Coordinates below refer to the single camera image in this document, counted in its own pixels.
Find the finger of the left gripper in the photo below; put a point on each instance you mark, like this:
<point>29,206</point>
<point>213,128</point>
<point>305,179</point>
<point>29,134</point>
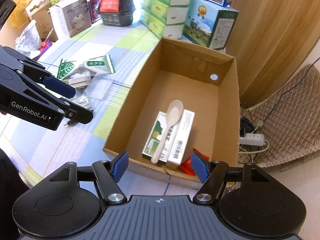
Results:
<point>72,113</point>
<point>56,83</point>

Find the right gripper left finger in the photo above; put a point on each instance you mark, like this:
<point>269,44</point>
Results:
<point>64,182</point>

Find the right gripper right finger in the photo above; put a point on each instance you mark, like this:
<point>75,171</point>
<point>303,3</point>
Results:
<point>214,175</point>

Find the white power adapter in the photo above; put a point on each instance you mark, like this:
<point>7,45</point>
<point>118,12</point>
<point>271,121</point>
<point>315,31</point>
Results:
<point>79,82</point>

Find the silver green leaf tea bag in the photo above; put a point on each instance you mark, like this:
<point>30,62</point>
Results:
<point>93,66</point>

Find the green white throat spray box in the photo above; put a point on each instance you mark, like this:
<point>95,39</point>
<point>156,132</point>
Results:
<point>156,135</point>

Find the white plastic spoon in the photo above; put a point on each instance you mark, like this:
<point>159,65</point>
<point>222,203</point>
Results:
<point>173,116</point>

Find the clear plastic box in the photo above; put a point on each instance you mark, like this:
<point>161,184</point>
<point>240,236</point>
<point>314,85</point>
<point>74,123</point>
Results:
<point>97,91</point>

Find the white green medicine box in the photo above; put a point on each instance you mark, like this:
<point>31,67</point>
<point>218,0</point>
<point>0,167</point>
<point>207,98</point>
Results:
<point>181,138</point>

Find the crumpled clear plastic bag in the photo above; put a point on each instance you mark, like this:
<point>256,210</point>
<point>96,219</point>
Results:
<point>29,42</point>

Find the plaid tablecloth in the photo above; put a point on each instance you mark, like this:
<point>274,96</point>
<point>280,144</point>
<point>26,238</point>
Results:
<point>36,151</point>

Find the white power strip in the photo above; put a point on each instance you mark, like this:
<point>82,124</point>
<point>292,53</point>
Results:
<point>252,139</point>

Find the white appliance box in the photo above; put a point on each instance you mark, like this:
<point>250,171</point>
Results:
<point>70,17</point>

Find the brown hanging cardboard box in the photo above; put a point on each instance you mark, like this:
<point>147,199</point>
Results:
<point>38,10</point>

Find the yellow plastic bag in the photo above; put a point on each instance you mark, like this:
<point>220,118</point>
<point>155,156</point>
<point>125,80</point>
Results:
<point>19,17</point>

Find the purple box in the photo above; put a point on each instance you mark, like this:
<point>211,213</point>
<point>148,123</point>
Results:
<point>93,6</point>

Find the quilted beige chair cushion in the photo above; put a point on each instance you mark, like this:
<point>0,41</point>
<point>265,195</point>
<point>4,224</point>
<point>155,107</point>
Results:
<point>289,121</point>

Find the black instant noodle bowl stack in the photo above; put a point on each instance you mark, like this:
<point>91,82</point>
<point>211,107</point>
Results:
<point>117,13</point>

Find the green tissue pack bottom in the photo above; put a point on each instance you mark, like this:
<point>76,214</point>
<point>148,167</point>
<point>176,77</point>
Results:
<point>159,28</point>

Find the green tissue pack middle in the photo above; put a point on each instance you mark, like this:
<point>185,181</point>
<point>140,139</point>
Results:
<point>168,15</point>

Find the green cow milk carton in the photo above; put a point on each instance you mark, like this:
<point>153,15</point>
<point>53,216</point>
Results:
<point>209,24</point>

